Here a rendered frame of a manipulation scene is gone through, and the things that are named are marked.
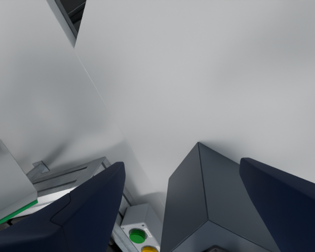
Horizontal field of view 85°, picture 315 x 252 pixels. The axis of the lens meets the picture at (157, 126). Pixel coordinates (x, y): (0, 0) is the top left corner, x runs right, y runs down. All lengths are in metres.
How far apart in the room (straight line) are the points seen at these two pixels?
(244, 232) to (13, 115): 0.57
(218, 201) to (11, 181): 0.38
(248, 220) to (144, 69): 0.32
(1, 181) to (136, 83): 0.32
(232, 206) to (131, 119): 0.26
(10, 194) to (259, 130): 0.53
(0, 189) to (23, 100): 0.21
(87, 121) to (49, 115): 0.10
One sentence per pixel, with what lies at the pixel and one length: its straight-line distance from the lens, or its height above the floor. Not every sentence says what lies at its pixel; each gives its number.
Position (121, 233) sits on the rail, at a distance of 0.52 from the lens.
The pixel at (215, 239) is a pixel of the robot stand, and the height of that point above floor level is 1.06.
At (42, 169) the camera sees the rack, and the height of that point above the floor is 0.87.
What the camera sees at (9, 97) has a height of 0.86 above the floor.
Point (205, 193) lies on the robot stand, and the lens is 0.29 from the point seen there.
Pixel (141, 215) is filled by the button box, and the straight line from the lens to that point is 0.48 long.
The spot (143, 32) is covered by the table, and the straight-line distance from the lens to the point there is 0.36.
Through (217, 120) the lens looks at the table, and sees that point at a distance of 0.39.
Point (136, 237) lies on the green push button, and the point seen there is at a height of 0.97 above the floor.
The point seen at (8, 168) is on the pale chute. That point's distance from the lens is 0.44.
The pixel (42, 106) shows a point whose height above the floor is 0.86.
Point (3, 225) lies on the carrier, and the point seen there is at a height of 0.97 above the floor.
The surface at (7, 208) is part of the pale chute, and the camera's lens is 0.47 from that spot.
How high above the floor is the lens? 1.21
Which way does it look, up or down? 63 degrees down
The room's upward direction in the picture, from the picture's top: 162 degrees counter-clockwise
